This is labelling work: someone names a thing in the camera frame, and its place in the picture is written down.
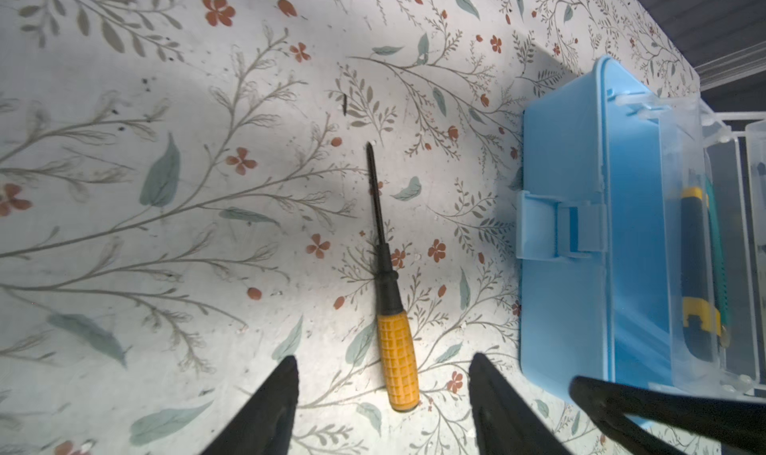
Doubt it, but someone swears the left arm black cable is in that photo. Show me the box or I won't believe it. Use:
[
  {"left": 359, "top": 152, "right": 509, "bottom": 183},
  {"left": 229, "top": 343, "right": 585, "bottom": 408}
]
[{"left": 567, "top": 375, "right": 766, "bottom": 455}]

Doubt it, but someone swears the blue plastic tool box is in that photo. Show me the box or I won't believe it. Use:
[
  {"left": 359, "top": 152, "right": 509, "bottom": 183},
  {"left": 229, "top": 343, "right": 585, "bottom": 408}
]
[{"left": 516, "top": 56, "right": 672, "bottom": 398}]

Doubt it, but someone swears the orange handled screwdriver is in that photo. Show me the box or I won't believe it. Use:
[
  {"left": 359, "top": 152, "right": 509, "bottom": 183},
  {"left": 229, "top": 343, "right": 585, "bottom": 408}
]
[{"left": 366, "top": 143, "right": 420, "bottom": 412}]

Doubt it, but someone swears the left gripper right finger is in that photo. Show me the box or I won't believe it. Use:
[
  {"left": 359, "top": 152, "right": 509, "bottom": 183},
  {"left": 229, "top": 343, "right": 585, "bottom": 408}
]
[{"left": 469, "top": 353, "right": 569, "bottom": 454}]

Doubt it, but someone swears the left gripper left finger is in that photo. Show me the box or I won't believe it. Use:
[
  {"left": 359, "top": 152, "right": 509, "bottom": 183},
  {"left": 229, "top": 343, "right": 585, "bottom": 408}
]
[{"left": 201, "top": 355, "right": 299, "bottom": 455}]

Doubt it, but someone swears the yellow black ratchet screwdriver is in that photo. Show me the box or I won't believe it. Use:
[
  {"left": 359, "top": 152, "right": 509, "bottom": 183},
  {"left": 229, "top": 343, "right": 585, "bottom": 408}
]
[{"left": 681, "top": 187, "right": 721, "bottom": 362}]

